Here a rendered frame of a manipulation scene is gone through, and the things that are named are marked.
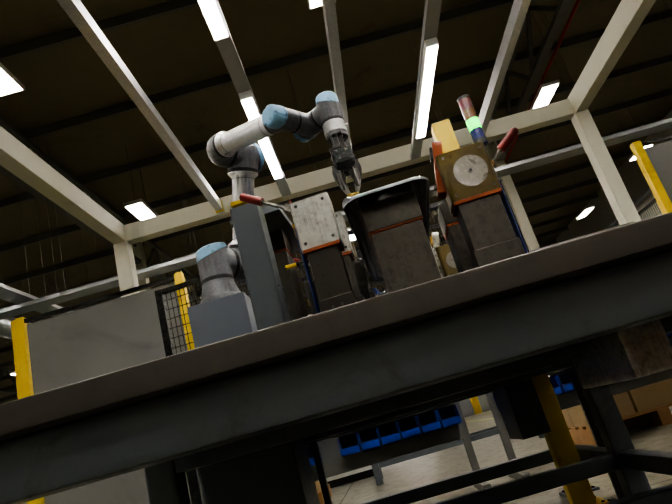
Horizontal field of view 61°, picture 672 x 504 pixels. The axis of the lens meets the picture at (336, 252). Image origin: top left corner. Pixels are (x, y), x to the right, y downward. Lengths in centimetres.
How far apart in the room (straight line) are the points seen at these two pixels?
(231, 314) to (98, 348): 258
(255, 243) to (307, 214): 18
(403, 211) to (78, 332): 360
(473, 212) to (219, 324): 103
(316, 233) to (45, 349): 359
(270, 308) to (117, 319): 317
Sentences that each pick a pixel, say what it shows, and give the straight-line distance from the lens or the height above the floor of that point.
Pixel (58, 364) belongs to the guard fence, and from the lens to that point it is 459.
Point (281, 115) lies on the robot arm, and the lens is 187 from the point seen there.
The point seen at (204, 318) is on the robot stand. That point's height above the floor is 105.
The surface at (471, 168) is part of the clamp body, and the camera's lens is 127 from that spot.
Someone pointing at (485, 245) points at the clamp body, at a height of 84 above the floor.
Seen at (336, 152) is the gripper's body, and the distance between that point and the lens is 181.
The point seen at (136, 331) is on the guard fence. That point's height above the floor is 166.
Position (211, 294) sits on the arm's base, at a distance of 203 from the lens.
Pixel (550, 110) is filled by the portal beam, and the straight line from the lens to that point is 718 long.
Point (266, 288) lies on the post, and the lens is 135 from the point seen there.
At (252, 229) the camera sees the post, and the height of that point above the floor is 107.
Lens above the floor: 54
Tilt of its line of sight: 18 degrees up
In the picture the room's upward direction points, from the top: 16 degrees counter-clockwise
